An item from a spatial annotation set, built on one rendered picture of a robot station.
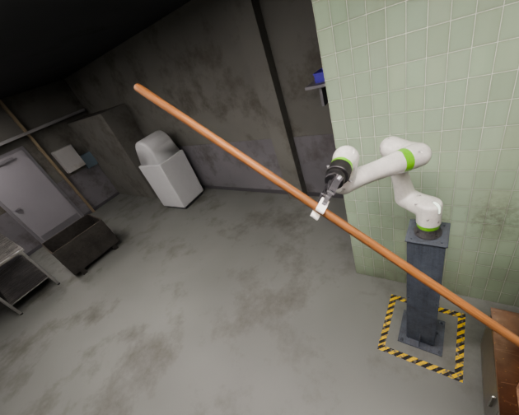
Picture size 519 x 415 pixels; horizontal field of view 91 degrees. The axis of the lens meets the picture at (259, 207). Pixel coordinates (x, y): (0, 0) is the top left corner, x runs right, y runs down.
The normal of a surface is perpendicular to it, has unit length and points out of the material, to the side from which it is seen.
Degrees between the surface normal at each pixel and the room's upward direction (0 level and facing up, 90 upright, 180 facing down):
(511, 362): 0
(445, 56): 90
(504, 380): 0
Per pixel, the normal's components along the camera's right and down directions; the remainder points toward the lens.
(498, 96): -0.49, 0.62
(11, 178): 0.80, 0.09
